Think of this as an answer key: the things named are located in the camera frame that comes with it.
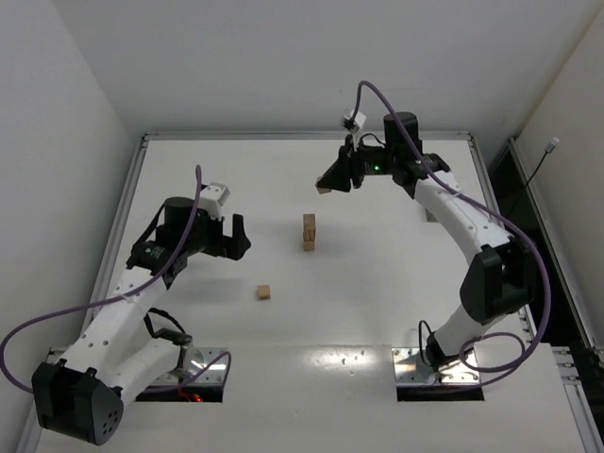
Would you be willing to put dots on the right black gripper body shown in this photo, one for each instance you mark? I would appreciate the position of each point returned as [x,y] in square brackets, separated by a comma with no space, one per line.
[355,166]

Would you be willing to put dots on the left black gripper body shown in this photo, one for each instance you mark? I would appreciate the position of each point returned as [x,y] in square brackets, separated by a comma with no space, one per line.
[226,237]

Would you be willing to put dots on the dark long wood block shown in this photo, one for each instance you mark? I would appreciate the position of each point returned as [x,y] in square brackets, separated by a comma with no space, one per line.
[309,233]

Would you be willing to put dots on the grey transparent plastic bin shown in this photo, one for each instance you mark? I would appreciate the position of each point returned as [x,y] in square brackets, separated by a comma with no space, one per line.
[431,218]

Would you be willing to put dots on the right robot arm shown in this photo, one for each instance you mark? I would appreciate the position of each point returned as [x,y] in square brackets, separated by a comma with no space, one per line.
[501,275]

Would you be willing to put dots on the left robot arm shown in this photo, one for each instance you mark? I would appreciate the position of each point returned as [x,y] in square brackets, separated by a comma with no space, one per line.
[84,393]

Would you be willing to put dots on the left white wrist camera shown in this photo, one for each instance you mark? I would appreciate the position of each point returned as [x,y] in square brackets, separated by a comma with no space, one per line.
[212,199]

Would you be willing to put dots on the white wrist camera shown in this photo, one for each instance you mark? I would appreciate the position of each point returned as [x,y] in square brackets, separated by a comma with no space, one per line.
[353,121]
[212,199]

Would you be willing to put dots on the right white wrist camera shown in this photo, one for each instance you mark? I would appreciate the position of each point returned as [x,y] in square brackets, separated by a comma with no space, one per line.
[353,121]

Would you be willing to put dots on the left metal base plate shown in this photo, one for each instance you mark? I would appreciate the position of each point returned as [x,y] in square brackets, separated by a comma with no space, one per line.
[201,367]

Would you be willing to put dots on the metal base plate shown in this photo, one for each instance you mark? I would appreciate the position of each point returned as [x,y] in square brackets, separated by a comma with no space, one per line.
[201,367]
[411,371]

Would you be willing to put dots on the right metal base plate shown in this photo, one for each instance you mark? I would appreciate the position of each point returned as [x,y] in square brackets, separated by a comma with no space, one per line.
[411,371]

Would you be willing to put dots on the aluminium table frame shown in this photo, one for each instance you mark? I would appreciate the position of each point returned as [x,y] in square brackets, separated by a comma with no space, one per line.
[312,366]

